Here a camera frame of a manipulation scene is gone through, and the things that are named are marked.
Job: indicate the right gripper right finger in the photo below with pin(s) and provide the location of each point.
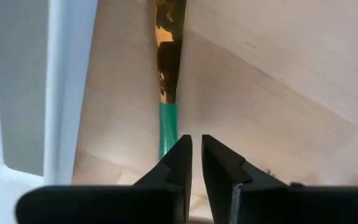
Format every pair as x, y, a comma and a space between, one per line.
275, 205

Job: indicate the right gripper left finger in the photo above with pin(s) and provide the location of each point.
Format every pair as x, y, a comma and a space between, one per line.
120, 205

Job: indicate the white cutlery tray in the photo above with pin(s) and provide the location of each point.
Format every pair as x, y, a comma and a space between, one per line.
64, 93

